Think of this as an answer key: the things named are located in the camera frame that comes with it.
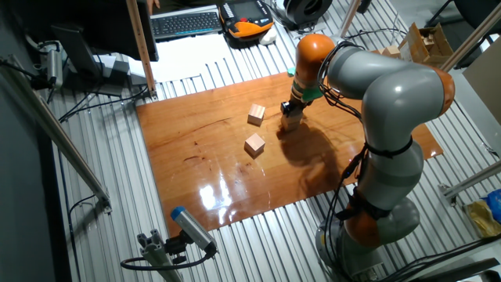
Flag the black round spool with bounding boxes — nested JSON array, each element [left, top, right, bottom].
[[282, 0, 333, 29]]

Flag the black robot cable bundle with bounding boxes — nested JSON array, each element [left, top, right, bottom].
[[316, 38, 392, 281]]

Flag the orange and black teach pendant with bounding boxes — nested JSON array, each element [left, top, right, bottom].
[[218, 0, 275, 50]]

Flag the black table cable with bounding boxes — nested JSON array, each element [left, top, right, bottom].
[[58, 85, 150, 123]]

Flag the grey box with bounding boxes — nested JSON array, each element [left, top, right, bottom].
[[93, 54, 132, 87]]

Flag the aluminium profile bar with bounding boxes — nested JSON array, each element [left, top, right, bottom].
[[438, 160, 501, 207], [440, 2, 501, 74]]

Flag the white paper sheets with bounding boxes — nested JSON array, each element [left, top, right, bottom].
[[128, 33, 232, 84]]

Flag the blue plastic bag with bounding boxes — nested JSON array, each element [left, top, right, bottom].
[[484, 189, 501, 224]]

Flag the black computer monitor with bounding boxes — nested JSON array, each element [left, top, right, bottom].
[[11, 0, 160, 95]]

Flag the black camera cable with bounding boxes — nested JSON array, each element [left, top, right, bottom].
[[120, 250, 214, 272]]

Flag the aluminium frame beam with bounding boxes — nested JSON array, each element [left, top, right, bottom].
[[0, 54, 114, 215]]

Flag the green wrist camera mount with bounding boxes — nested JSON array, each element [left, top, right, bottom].
[[287, 66, 325, 102]]

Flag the black office chair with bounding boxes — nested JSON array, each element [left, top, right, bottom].
[[424, 0, 501, 70]]

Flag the grey board panel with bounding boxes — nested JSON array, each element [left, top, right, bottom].
[[461, 46, 501, 157]]

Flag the aluminium profile camera stand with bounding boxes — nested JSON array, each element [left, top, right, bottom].
[[136, 229, 184, 282]]

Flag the black camera clamp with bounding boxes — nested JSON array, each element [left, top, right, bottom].
[[164, 230, 191, 266]]

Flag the wood coloured upright post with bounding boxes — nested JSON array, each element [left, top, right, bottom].
[[124, 0, 158, 101]]

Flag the glossy brown wooden board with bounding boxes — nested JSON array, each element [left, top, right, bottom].
[[135, 72, 445, 238]]

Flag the aluminium profile post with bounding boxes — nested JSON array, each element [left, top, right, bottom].
[[338, 0, 363, 38]]

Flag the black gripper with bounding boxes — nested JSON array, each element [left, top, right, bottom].
[[280, 96, 315, 118]]

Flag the small stacked wood pieces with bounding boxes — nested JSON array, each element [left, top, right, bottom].
[[371, 44, 402, 60]]

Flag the light wooden cube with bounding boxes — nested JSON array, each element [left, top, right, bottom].
[[243, 132, 266, 157], [282, 107, 305, 123], [279, 117, 301, 133], [247, 103, 267, 127]]

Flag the silver camera with blue cap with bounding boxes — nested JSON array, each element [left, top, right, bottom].
[[170, 206, 218, 255]]

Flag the open cardboard box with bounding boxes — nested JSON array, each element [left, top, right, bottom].
[[398, 22, 455, 71]]

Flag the yellow plastic bag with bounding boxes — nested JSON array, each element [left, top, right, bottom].
[[464, 198, 501, 239]]

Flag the white computer mouse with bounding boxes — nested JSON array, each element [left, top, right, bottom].
[[258, 27, 279, 46]]

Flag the black computer keyboard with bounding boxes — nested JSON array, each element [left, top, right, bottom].
[[150, 10, 224, 42]]

